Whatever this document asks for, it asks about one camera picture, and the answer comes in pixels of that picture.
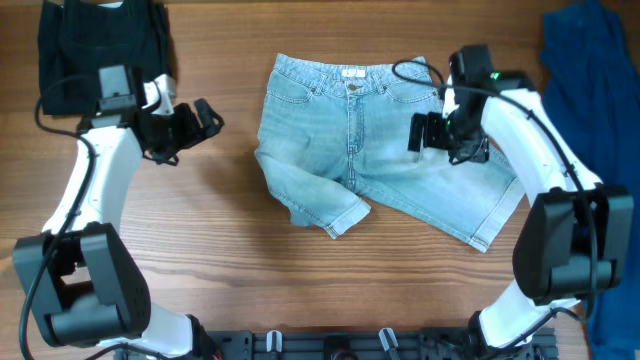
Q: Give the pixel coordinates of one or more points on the black folded garment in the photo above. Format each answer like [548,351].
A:
[79,38]

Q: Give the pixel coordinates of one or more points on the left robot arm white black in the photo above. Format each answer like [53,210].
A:
[82,287]

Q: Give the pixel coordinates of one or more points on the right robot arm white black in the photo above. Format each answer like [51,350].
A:
[574,243]

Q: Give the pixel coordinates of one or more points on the dark blue garment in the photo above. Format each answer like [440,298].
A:
[592,98]

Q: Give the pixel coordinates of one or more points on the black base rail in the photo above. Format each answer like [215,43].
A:
[428,344]

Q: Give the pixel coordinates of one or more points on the light blue denim shorts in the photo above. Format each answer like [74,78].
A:
[334,138]

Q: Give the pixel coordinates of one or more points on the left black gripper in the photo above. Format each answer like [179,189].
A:
[189,132]

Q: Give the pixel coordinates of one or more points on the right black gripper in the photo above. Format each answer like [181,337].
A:
[476,149]

